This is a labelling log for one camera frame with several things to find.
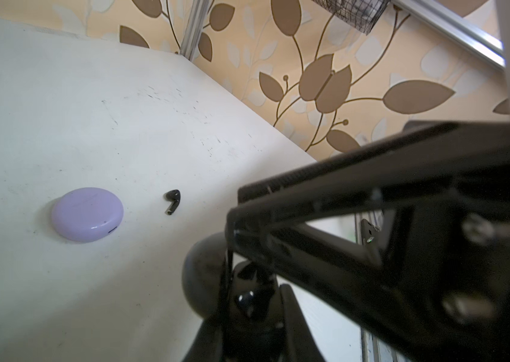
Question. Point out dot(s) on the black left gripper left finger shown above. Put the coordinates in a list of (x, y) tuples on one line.
[(208, 343)]

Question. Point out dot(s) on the black wire basket right wall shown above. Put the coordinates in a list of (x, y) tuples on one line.
[(362, 15)]

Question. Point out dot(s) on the black round earbud case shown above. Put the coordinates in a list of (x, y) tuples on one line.
[(245, 297)]

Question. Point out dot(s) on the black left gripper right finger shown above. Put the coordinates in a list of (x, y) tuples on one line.
[(299, 343)]

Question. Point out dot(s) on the black earbud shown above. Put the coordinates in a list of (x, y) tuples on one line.
[(174, 197)]

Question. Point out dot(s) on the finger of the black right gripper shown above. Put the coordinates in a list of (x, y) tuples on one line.
[(408, 236)]

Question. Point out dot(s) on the aluminium frame post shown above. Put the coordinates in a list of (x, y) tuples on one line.
[(194, 28)]

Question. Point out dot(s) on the purple round earbud case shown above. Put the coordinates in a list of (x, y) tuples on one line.
[(87, 214)]

